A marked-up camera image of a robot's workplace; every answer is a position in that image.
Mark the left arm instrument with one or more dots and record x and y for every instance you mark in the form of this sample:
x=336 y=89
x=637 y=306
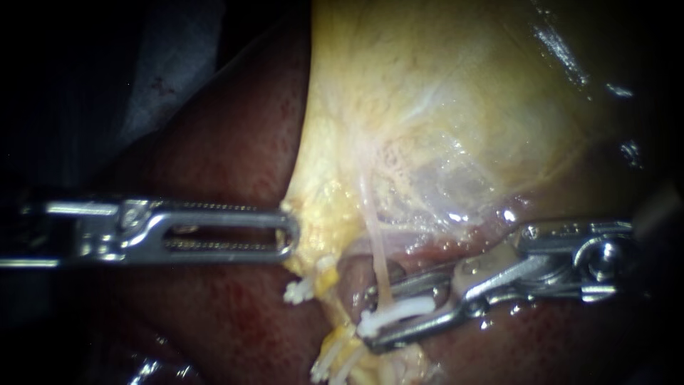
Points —
x=96 y=235

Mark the left arm instrument jaw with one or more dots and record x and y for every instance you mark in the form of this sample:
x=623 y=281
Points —
x=224 y=206
x=230 y=218

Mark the right arm instrument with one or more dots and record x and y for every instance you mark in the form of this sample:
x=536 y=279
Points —
x=556 y=262

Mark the right arm instrument jaw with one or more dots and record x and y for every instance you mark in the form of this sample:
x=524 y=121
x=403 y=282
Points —
x=422 y=330
x=417 y=286

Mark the gallbladder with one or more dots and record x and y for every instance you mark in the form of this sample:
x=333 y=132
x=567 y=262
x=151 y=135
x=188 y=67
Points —
x=427 y=96

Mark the thin tube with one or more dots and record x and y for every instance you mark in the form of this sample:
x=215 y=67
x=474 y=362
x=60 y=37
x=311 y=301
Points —
x=338 y=337
x=378 y=240

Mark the pale fatty tissue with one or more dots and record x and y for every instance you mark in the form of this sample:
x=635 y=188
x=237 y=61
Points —
x=406 y=370
x=422 y=235

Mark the dark red liver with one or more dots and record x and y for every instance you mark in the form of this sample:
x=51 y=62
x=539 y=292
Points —
x=230 y=155

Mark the white cloth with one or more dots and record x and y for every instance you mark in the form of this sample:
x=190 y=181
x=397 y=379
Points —
x=171 y=69

